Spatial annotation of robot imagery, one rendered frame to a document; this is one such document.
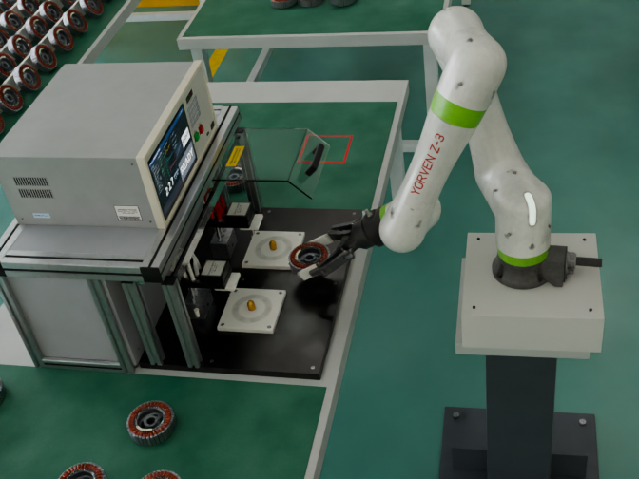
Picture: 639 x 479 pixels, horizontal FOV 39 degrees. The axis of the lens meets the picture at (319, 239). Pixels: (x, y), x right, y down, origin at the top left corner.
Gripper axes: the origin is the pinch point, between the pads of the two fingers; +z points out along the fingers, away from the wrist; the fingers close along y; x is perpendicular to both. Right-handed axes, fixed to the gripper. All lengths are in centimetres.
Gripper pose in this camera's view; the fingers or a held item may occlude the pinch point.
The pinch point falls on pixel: (310, 258)
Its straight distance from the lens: 237.0
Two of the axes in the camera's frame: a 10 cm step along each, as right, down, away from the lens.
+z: -7.7, 3.6, 5.2
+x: 6.1, 6.7, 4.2
